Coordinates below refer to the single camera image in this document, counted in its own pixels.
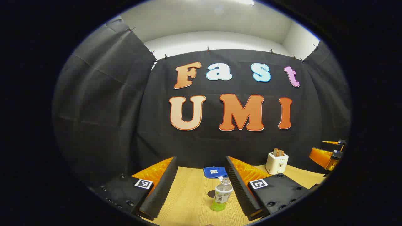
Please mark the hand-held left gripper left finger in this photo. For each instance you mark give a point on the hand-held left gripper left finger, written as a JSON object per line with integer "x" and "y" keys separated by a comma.
{"x": 161, "y": 188}

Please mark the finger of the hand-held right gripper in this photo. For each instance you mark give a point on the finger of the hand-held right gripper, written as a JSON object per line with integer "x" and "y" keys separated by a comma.
{"x": 333, "y": 142}
{"x": 320, "y": 157}

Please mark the cream toaster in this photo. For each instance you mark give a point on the cream toaster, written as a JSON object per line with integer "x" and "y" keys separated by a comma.
{"x": 276, "y": 164}

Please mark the dark brown round coaster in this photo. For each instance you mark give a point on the dark brown round coaster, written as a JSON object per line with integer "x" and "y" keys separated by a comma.
{"x": 210, "y": 194}

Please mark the black backdrop cloth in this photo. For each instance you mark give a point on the black backdrop cloth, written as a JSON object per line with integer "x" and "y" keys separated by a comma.
{"x": 103, "y": 110}

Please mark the folded blue cloth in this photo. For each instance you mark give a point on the folded blue cloth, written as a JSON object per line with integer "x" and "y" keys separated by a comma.
{"x": 215, "y": 172}

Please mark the brown toast slice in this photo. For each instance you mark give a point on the brown toast slice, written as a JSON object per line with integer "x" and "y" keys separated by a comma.
{"x": 281, "y": 153}
{"x": 275, "y": 152}

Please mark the white-labelled plastic water bottle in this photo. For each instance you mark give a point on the white-labelled plastic water bottle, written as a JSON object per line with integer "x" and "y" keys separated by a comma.
{"x": 222, "y": 194}

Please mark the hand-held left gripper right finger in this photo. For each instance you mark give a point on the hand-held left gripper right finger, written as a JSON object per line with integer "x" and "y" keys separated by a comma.
{"x": 240, "y": 188}

